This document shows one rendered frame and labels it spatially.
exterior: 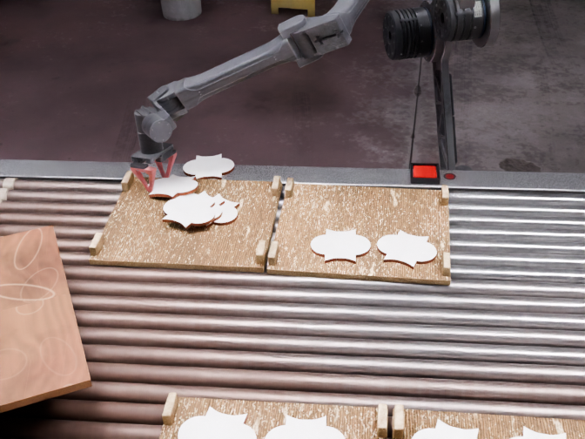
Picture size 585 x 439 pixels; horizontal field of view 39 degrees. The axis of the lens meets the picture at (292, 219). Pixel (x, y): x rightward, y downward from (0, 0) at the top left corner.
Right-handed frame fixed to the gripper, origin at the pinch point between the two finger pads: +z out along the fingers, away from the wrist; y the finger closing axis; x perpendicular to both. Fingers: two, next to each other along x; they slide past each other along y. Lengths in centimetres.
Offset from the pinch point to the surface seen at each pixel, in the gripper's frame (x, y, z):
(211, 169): -7.6, 14.6, 1.7
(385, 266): -64, -7, 9
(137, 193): 3.8, -4.2, 1.7
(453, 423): -90, -44, 16
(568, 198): -97, 38, 9
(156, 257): -14.6, -24.3, 6.1
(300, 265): -46.6, -14.0, 8.2
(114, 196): 10.5, -5.2, 3.0
